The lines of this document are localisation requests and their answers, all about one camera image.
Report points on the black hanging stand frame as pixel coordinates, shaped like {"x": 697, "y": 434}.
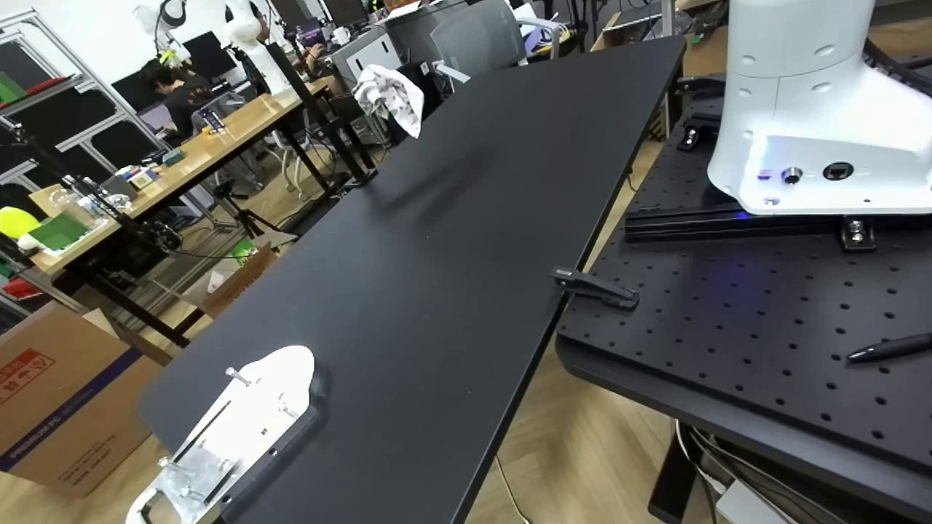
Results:
{"x": 323, "y": 120}

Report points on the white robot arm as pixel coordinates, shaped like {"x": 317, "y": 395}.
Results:
{"x": 805, "y": 105}

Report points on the green flat pad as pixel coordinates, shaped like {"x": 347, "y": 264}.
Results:
{"x": 58, "y": 235}

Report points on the large cardboard box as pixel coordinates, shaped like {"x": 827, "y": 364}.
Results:
{"x": 58, "y": 396}

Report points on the white patterned cloth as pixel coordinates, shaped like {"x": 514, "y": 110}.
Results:
{"x": 398, "y": 98}

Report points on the small brown cardboard box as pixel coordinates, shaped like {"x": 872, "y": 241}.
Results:
{"x": 236, "y": 280}

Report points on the long wooden desk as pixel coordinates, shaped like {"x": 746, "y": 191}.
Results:
{"x": 208, "y": 147}

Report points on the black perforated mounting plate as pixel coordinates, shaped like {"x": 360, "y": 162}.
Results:
{"x": 766, "y": 322}

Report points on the black tripod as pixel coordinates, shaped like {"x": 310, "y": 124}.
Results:
{"x": 242, "y": 209}

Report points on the metal shelf frame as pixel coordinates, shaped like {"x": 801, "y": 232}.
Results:
{"x": 58, "y": 98}

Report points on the black laptop screen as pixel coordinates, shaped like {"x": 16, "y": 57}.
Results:
{"x": 208, "y": 57}

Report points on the black aluminium rail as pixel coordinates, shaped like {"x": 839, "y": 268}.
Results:
{"x": 716, "y": 225}

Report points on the grey office chair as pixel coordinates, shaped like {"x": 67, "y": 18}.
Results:
{"x": 467, "y": 40}

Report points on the yellow-green round object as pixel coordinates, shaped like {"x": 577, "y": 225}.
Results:
{"x": 16, "y": 223}

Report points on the black pen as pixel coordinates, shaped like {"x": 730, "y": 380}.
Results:
{"x": 888, "y": 347}

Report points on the red flat object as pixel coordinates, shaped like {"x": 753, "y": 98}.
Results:
{"x": 17, "y": 289}

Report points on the metal bolt bracket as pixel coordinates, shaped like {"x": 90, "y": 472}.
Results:
{"x": 858, "y": 235}

